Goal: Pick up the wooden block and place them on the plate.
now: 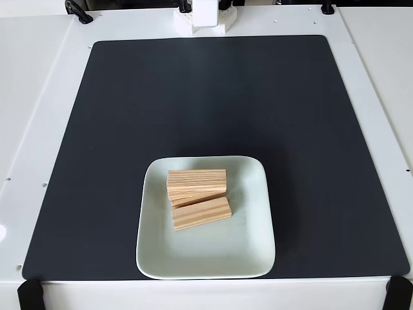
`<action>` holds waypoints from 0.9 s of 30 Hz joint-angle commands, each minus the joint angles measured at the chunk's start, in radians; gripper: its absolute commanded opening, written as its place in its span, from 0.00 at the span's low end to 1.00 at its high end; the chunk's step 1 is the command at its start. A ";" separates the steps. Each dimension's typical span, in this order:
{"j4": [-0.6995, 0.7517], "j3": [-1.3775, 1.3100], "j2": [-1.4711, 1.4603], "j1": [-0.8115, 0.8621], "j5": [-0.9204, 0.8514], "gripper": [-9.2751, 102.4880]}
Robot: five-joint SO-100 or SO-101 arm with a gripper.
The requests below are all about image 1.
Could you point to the smooth wooden block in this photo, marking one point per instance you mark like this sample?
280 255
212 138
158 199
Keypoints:
197 179

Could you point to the striped wooden block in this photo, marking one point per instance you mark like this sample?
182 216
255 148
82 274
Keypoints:
180 195

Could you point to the grooved wooden block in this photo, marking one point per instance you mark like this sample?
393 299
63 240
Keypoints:
184 202
201 214

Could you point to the pale green square plate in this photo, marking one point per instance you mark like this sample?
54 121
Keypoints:
206 255

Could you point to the black rubber mat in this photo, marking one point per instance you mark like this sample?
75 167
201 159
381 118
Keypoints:
96 193

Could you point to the black base clamp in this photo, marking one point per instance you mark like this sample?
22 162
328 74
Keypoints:
225 4
184 4

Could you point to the black table clamp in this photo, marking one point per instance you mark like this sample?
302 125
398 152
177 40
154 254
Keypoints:
79 13
327 8

